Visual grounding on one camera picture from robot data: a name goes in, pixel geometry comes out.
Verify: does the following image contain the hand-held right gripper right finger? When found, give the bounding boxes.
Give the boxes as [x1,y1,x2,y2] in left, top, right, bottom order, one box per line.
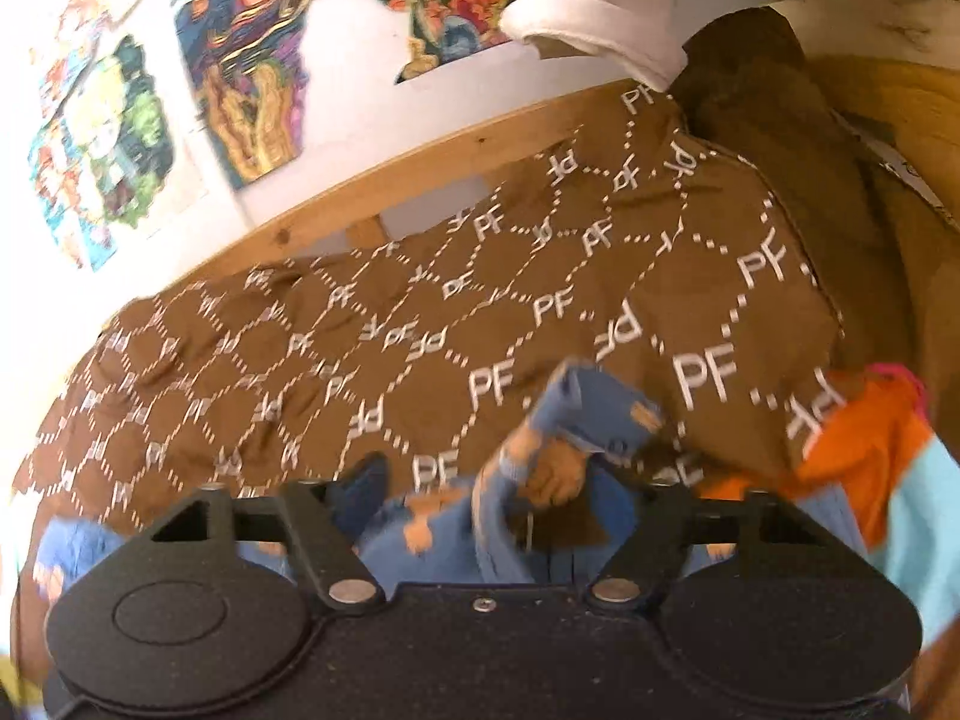
[585,476,820,612]

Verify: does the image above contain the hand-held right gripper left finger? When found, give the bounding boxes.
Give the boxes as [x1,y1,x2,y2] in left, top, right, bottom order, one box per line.
[150,454,392,612]

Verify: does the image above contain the blue pants with orange print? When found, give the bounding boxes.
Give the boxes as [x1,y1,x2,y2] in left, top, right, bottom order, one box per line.
[30,360,728,602]

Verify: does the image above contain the brown printed blanket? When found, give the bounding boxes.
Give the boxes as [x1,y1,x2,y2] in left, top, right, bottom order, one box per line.
[11,82,852,595]

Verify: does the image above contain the orange and light blue cloth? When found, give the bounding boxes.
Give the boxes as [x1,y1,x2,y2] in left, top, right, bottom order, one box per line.
[697,361,940,665]

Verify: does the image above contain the wooden bed headboard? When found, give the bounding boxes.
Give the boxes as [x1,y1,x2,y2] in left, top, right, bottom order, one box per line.
[101,81,632,335]

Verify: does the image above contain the dark brown cloth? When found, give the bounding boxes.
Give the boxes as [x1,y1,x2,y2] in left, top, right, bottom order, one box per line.
[671,6,927,391]

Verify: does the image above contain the wooden panel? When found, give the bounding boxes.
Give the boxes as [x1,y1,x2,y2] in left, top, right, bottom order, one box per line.
[769,0,960,241]

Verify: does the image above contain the white hanging garment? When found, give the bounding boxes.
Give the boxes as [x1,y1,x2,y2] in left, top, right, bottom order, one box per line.
[499,0,689,92]

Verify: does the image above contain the swirly colourful wall poster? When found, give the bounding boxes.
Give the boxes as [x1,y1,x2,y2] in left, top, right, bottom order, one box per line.
[171,0,320,192]

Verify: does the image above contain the blue cartoon wall poster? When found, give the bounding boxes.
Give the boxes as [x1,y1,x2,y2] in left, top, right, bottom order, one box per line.
[26,0,117,272]

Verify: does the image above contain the mushroom drawing wall poster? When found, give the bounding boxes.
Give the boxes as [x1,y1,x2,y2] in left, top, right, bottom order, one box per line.
[315,0,526,85]

